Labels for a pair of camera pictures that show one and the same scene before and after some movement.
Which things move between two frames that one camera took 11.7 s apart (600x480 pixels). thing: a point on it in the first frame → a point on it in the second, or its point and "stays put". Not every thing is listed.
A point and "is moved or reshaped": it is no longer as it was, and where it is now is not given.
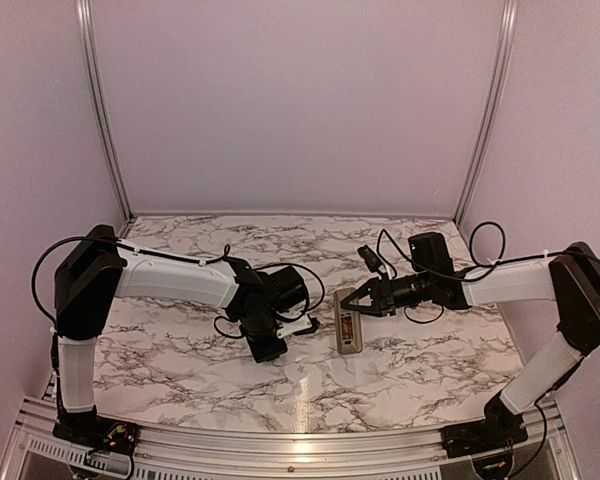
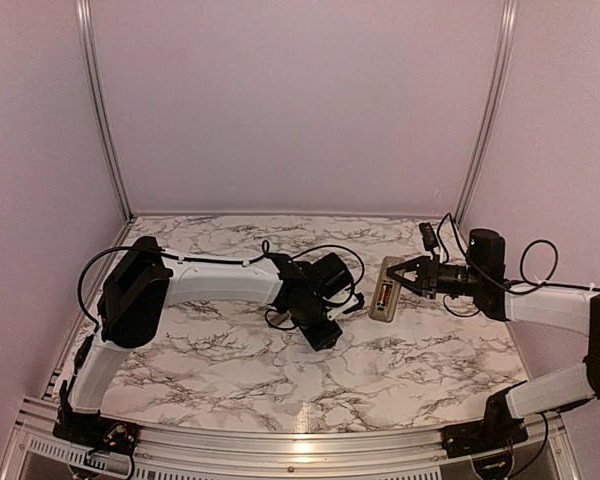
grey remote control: x=347 y=324 is moved or reshaped
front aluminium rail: x=43 y=450 stays put
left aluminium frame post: x=86 y=23 stays put
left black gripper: x=262 y=354 → x=321 y=337
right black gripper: x=386 y=305 → x=426 y=267
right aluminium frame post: x=492 y=109 stays put
